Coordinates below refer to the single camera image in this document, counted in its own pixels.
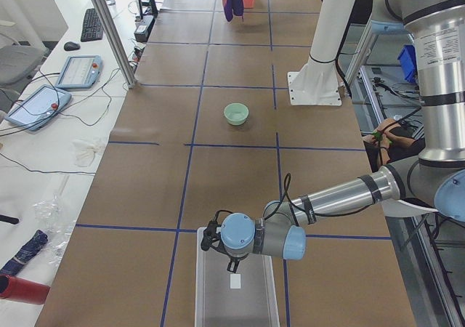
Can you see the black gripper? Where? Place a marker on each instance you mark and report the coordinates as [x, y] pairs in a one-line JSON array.
[[235, 258]]

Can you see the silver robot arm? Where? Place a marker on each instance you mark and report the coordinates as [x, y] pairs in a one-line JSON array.
[[431, 170]]

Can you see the clear plastic storage box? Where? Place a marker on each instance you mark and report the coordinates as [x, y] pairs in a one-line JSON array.
[[244, 298]]

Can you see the black computer box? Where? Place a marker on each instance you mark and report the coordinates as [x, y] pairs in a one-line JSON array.
[[144, 28]]

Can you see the mint green bowl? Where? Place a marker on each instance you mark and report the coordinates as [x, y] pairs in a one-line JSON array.
[[236, 113]]

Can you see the crumpled white tissue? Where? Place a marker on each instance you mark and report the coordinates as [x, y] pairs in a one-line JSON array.
[[86, 150]]

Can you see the crumpled clear plastic wrap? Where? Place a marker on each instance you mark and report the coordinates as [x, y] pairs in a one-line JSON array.
[[53, 220]]

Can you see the folded dark blue umbrella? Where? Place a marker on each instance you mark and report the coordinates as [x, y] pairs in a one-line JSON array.
[[26, 253]]

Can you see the red bottle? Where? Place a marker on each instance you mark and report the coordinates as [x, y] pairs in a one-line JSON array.
[[21, 290]]

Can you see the far teach pendant tablet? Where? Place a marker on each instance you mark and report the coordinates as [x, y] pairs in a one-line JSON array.
[[79, 72]]

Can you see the teach pendant tablet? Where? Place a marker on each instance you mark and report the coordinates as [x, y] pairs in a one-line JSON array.
[[39, 108], [79, 72]]

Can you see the near teach pendant tablet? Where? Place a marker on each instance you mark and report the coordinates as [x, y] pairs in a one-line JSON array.
[[39, 108]]

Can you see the blue parts bin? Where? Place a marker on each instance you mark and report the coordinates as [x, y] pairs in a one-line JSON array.
[[407, 60]]

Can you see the black computer mouse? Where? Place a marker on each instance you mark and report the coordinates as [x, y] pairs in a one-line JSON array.
[[71, 46]]

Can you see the black keyboard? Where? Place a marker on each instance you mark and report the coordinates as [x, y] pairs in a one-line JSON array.
[[92, 29]]

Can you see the grey office chair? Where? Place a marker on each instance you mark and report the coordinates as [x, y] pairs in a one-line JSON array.
[[18, 62]]

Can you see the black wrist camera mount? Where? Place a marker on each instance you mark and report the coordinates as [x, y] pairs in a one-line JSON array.
[[211, 238]]

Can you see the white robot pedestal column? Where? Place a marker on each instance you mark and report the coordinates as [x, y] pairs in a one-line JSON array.
[[316, 83]]

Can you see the aluminium frame post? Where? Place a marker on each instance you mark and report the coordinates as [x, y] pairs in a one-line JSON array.
[[114, 41]]

